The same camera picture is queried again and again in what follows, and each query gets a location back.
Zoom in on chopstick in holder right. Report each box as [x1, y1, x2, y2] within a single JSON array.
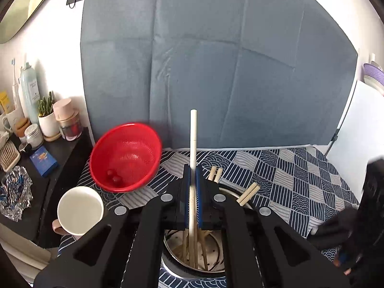
[[237, 182, 257, 205]]

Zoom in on chopstick in holder left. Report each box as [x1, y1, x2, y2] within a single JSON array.
[[208, 166, 217, 181]]

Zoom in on black side shelf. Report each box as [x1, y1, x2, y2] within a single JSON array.
[[1, 128, 93, 249]]

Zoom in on chopstick in holder middle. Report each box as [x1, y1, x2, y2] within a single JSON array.
[[214, 168, 223, 183]]

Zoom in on chopstick in holder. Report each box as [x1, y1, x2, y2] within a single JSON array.
[[214, 168, 223, 183], [208, 166, 217, 181], [237, 182, 257, 205]]

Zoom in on glass candle jar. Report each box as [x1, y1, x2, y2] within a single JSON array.
[[58, 109, 83, 141]]

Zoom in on wooden chopstick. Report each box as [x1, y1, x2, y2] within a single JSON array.
[[240, 184, 260, 206], [188, 109, 197, 267]]

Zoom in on electric toothbrush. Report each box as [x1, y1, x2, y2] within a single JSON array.
[[11, 58, 21, 109]]

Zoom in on grey-blue backdrop cloth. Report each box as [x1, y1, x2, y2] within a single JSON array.
[[81, 0, 357, 148]]

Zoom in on blue card box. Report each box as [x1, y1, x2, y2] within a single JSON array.
[[30, 146, 58, 178]]

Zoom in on pink lidded jar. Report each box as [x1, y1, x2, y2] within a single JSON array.
[[53, 97, 74, 122]]

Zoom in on small potted succulent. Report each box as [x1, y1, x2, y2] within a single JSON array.
[[38, 91, 59, 138]]

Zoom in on pale green spray bottle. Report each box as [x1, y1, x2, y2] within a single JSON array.
[[21, 62, 40, 124]]

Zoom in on black utensil holder cup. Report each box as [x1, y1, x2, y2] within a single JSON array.
[[160, 185, 256, 282]]

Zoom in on white board panel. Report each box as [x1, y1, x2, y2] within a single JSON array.
[[327, 81, 383, 200]]

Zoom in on red mesh colander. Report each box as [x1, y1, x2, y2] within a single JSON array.
[[89, 123, 162, 193]]

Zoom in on white round tin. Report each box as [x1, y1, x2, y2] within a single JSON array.
[[24, 124, 44, 150]]

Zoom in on crystal glass tray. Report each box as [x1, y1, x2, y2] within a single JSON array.
[[0, 166, 33, 222]]

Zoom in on beige ceramic mug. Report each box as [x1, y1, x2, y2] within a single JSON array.
[[52, 186, 105, 239]]

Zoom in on blue patterned tablecloth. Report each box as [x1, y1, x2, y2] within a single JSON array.
[[56, 146, 361, 288]]

